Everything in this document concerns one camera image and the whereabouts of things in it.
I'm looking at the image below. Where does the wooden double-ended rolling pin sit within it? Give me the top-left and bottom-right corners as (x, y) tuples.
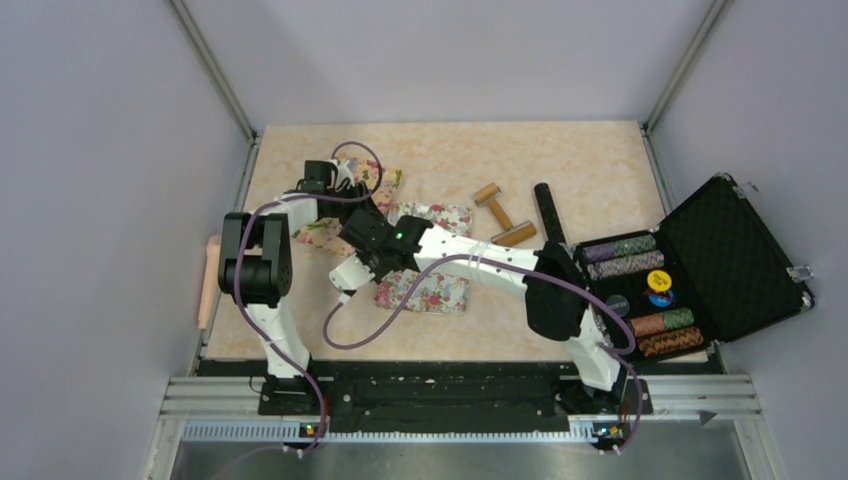
(473, 182), (538, 247)

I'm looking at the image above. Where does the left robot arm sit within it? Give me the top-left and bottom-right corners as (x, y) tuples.
(217, 159), (383, 389)

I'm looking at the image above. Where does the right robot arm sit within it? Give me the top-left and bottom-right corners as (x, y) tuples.
(329, 211), (621, 391)

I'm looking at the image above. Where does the yellow floral cloth pad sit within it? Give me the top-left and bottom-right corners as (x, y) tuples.
(291, 154), (405, 258)

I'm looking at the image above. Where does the black ridged rolling stick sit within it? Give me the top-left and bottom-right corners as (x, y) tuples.
(533, 182), (567, 246)

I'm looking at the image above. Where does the open black poker chip case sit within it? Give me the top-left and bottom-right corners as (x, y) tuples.
(574, 173), (815, 363)

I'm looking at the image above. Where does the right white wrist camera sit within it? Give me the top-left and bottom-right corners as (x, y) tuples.
(328, 255), (375, 305)

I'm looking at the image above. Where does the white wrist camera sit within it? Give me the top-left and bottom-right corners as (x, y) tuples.
(328, 255), (375, 305)
(331, 159), (355, 192)

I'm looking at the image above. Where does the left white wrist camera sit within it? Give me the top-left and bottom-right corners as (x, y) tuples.
(331, 159), (355, 192)

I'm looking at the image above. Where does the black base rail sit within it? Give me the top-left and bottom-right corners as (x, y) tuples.
(158, 357), (757, 445)

